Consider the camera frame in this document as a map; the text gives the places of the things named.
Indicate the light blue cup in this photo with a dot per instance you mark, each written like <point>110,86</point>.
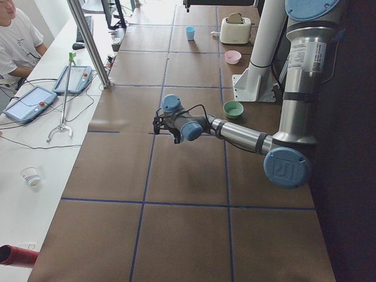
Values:
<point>190,32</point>

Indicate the cream toaster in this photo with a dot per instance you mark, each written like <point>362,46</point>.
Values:
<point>235,33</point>

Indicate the paper cup on desk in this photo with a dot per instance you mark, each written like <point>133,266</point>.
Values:
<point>30,176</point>

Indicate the red tube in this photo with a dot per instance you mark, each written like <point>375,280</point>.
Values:
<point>18,257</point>

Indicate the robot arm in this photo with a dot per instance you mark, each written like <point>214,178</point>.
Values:
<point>284,137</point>

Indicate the teach pendant far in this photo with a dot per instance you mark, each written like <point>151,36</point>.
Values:
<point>80,76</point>

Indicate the green bowl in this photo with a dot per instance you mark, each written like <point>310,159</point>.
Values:
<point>233,109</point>

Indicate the teach pendant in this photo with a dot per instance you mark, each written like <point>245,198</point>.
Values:
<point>80,76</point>
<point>30,105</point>

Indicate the pink bowl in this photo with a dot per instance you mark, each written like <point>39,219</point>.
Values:
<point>232,57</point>

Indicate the toast slice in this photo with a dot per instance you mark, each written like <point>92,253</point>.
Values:
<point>235,18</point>

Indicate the aluminium frame post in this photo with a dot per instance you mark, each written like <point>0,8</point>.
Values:
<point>79,18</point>

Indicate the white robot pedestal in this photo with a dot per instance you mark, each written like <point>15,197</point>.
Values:
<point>255,84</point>

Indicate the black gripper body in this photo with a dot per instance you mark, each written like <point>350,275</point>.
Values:
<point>176,134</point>

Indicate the reacher grabber tool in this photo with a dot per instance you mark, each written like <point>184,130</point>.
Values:
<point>61,127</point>

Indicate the seated person white shirt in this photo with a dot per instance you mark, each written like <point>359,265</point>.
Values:
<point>22,45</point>

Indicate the black computer mouse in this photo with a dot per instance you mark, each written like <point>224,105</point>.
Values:
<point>78,45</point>

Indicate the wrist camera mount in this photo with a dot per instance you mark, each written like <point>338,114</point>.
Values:
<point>159,122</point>

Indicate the teach pendant near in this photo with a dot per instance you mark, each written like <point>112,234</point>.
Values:
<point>30,105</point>

